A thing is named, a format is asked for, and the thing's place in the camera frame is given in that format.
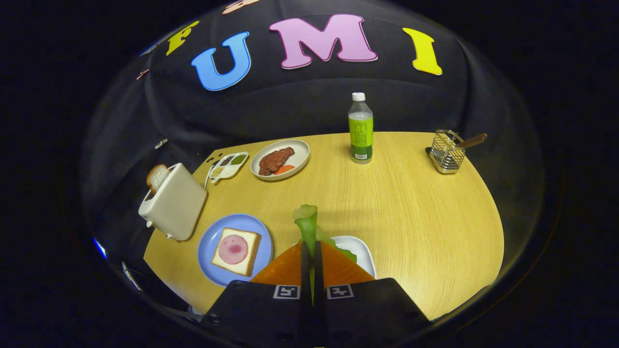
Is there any white divided tray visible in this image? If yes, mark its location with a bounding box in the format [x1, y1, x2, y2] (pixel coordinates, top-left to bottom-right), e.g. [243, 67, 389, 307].
[209, 152, 250, 183]

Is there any square white toast slice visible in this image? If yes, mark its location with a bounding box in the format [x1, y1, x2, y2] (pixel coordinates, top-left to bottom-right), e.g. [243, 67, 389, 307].
[211, 228, 262, 277]

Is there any brown crust bread slice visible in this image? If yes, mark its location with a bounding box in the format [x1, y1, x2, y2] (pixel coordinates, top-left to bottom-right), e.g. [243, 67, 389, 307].
[147, 164, 170, 195]

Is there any large brown meat piece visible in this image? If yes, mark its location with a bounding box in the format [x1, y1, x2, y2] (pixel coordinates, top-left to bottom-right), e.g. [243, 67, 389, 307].
[265, 147, 295, 174]

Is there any green label drink bottle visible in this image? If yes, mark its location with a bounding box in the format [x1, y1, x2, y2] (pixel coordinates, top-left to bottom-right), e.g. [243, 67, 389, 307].
[348, 92, 374, 165]

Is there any white toaster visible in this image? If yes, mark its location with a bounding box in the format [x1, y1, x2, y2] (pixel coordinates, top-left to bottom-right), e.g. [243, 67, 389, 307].
[138, 163, 208, 242]

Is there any pink ham slice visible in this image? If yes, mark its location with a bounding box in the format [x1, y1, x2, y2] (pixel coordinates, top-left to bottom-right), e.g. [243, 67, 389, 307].
[218, 234, 249, 265]

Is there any white square plate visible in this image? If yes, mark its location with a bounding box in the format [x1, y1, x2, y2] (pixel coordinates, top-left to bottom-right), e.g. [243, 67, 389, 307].
[329, 235, 377, 279]

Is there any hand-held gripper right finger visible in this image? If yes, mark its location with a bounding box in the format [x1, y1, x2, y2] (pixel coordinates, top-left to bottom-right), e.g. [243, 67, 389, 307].
[313, 241, 431, 348]

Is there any black backdrop cloth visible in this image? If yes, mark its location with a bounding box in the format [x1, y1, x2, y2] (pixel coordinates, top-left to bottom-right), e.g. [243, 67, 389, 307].
[80, 0, 547, 310]

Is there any blue round plate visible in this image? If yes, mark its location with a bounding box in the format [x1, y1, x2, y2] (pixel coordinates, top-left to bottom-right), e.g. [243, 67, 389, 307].
[197, 214, 274, 287]

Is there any wooden handled utensil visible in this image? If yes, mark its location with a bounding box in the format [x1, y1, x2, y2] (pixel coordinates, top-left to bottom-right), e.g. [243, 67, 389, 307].
[455, 133, 488, 150]

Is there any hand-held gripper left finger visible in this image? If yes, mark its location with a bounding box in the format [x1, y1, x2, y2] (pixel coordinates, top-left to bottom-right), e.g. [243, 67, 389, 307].
[201, 242, 312, 348]

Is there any metal wire utensil holder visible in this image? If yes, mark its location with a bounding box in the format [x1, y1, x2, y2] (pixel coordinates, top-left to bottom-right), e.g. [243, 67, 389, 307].
[428, 129, 466, 174]

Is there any green lettuce leaf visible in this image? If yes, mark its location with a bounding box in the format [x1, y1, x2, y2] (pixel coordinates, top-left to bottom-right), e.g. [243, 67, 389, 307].
[294, 204, 357, 305]

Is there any cream round plate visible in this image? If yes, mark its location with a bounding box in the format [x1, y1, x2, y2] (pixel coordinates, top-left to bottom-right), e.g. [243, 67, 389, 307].
[250, 139, 310, 181]

